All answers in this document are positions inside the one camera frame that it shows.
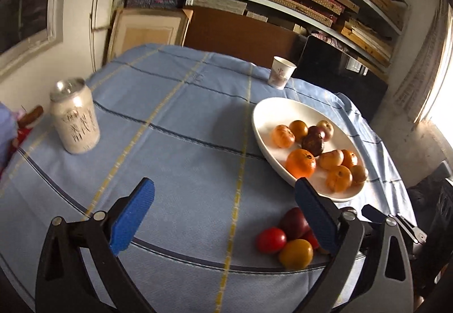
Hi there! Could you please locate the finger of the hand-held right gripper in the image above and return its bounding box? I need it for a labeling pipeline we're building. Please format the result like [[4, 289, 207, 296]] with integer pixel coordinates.
[[361, 204, 390, 225], [389, 213, 428, 245]]

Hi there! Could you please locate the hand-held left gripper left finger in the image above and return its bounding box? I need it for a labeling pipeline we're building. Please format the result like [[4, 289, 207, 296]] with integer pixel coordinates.
[[35, 177, 155, 313]]

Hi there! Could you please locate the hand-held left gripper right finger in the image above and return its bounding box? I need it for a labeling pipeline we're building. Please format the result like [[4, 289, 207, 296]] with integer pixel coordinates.
[[294, 177, 414, 313]]

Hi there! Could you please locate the small red tomato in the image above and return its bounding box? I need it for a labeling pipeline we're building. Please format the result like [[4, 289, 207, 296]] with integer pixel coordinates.
[[302, 230, 321, 250], [256, 227, 287, 254]]

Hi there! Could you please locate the dark red plum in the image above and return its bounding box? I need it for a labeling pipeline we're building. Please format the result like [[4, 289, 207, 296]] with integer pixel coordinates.
[[280, 207, 310, 240]]

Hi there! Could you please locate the tan brown round fruit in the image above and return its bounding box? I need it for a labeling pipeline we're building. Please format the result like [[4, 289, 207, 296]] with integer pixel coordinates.
[[350, 165, 369, 183], [319, 149, 345, 171], [316, 120, 334, 141]]

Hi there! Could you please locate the yellow orange tomato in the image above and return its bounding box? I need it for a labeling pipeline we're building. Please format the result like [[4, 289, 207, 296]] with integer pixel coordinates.
[[278, 239, 314, 270]]

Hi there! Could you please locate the orange persimmon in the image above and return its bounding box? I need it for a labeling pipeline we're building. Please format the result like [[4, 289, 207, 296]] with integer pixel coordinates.
[[326, 165, 353, 193]]

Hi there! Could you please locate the orange tangerine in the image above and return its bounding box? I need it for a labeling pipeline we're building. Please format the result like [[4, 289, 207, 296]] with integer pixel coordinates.
[[285, 149, 317, 178], [289, 120, 309, 142], [341, 149, 358, 168]]

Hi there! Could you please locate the striped yellow red apple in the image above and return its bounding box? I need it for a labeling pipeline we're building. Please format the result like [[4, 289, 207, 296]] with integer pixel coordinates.
[[271, 125, 295, 149]]

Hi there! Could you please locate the white oval plate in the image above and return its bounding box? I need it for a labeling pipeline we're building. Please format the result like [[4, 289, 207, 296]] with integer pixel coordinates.
[[251, 97, 366, 202]]

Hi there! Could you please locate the dark jacket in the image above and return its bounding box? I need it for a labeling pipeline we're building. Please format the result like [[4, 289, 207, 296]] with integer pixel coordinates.
[[407, 161, 453, 215]]

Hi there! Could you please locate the blue checked tablecloth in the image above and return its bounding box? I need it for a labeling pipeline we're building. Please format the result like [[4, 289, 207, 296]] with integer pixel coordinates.
[[0, 43, 418, 313]]

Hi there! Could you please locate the white beverage can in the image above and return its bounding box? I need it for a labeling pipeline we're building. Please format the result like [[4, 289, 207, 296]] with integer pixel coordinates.
[[50, 77, 101, 155]]

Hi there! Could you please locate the black glossy panel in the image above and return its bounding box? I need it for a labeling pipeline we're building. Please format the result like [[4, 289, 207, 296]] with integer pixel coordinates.
[[292, 35, 390, 123]]

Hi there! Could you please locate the wooden chair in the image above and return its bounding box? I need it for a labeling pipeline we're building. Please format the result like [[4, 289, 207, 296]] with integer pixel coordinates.
[[18, 105, 44, 128]]

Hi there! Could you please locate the white paper cup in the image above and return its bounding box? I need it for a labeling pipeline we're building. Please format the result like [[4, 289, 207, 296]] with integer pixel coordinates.
[[268, 56, 297, 90]]

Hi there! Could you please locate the blue pink bedding cloth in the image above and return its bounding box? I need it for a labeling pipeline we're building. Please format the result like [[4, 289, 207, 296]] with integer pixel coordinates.
[[0, 102, 20, 172]]

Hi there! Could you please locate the brick pattern curtain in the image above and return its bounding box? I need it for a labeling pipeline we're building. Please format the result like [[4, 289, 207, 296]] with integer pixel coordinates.
[[393, 0, 446, 123]]

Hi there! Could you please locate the bright window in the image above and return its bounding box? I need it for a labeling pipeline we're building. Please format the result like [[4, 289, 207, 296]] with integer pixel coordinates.
[[418, 0, 453, 158]]

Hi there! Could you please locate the stack of yellow wooden boxes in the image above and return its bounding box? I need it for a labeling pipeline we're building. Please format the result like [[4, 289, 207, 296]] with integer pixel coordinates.
[[333, 0, 406, 68]]

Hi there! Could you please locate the pink folded cloth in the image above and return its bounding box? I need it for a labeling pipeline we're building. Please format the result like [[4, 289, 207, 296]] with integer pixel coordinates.
[[313, 32, 349, 52]]

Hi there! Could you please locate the brown wooden board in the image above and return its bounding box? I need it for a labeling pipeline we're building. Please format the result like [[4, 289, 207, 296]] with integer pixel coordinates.
[[184, 5, 307, 68]]

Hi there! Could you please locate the grey patterned flat box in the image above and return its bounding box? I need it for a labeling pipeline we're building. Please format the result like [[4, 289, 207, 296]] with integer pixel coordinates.
[[193, 0, 247, 15]]

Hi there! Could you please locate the beige picture frame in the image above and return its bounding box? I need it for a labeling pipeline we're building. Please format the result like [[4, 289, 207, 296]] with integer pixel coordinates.
[[106, 8, 193, 62]]

